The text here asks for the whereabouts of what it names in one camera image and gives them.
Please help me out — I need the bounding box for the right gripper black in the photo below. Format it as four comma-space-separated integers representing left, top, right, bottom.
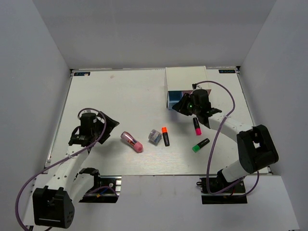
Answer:
173, 93, 200, 116

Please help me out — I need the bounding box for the light blue small drawer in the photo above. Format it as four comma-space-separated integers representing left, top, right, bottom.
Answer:
167, 90, 192, 110

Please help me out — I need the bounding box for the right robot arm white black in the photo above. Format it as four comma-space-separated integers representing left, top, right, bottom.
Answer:
172, 89, 279, 194

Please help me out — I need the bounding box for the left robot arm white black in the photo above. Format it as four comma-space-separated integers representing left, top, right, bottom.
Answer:
32, 109, 120, 230

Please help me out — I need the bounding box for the pink small drawer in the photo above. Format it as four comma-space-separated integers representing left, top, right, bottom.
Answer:
182, 89, 211, 95

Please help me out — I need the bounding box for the white drawer organizer box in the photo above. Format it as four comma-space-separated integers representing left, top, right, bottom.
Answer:
165, 66, 207, 92

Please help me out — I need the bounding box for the pink cap highlighter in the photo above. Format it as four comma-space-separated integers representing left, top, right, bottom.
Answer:
193, 117, 202, 136

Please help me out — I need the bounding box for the orange cap highlighter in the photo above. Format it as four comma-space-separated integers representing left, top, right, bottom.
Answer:
162, 127, 170, 147

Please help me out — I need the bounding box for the pink cap pencil tube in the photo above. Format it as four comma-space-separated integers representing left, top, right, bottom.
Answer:
120, 131, 143, 153

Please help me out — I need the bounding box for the green cap highlighter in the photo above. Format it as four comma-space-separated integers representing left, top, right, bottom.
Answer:
192, 138, 210, 153

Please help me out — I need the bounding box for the right corner label sticker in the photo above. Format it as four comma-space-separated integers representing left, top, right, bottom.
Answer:
218, 69, 236, 74

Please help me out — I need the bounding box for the corner label sticker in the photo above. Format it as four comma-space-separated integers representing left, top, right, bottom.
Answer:
74, 72, 90, 77
218, 69, 236, 74

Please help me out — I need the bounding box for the left corner label sticker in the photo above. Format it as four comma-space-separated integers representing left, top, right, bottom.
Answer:
74, 72, 90, 77

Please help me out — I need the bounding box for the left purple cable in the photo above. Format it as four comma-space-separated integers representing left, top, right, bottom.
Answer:
15, 108, 119, 231

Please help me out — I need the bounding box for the purple cable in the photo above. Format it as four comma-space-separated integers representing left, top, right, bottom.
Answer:
192, 80, 260, 195
15, 108, 119, 231

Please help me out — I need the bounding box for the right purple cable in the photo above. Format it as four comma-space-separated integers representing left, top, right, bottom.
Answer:
192, 80, 260, 195

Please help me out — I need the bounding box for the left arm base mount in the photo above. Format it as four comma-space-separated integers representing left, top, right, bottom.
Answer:
79, 176, 122, 204

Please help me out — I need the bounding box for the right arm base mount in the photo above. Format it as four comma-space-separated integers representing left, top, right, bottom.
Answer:
196, 178, 247, 205

